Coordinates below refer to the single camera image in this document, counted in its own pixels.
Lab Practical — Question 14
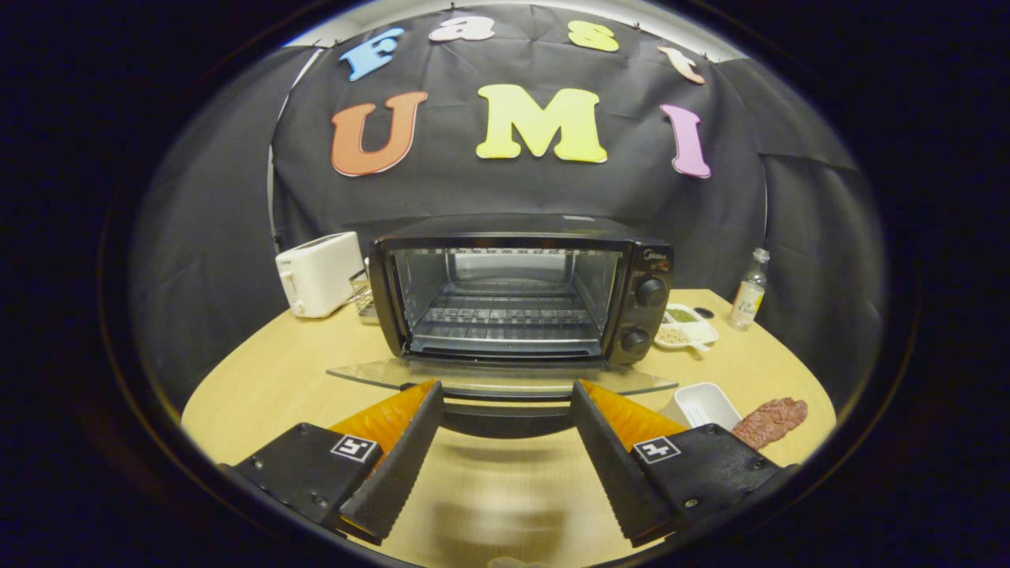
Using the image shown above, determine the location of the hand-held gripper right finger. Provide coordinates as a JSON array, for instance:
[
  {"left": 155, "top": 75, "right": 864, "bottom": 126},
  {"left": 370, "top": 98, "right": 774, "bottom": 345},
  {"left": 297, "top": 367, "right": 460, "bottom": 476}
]
[{"left": 570, "top": 379, "right": 782, "bottom": 547}]

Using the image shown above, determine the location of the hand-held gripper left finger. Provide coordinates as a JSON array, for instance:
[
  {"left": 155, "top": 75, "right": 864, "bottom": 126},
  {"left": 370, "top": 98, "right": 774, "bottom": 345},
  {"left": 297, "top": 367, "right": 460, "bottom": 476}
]
[{"left": 217, "top": 379, "right": 444, "bottom": 545}]

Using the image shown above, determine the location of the black toaster oven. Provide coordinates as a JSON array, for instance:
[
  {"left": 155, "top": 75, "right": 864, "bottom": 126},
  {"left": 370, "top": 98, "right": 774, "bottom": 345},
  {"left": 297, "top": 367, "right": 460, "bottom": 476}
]
[{"left": 326, "top": 213, "right": 679, "bottom": 439}]

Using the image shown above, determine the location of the red-brown meat slice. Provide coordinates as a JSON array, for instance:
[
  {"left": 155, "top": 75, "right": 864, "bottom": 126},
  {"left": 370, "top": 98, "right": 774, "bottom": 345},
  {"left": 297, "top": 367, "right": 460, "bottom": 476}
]
[{"left": 731, "top": 397, "right": 809, "bottom": 450}]

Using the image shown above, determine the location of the white bread toaster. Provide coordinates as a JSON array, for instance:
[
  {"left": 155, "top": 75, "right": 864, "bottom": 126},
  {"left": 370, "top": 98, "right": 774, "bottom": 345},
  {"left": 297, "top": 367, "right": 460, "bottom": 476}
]
[{"left": 275, "top": 231, "right": 365, "bottom": 320}]

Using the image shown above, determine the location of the white rectangular tray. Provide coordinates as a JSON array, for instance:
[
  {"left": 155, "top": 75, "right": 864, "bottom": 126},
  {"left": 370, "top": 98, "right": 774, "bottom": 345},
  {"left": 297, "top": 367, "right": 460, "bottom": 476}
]
[{"left": 659, "top": 383, "right": 743, "bottom": 433}]

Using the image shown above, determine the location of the white divided dish with grains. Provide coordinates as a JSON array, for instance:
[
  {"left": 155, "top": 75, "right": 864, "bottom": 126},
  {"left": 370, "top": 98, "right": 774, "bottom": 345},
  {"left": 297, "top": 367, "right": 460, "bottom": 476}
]
[{"left": 653, "top": 304, "right": 720, "bottom": 353}]

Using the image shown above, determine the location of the clear glass bottle yellow label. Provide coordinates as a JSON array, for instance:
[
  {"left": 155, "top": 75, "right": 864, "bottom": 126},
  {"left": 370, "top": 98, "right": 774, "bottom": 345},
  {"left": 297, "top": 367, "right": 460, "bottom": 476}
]
[{"left": 729, "top": 248, "right": 771, "bottom": 331}]

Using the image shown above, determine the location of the black backdrop cloth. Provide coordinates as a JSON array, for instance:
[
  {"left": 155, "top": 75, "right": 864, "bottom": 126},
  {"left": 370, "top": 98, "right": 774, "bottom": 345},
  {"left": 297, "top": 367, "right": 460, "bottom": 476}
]
[{"left": 130, "top": 4, "right": 888, "bottom": 411}]

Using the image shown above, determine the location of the metal wire rack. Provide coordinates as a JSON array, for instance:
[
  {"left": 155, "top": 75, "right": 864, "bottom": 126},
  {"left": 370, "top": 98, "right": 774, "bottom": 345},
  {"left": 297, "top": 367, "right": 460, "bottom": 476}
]
[{"left": 350, "top": 268, "right": 380, "bottom": 324}]

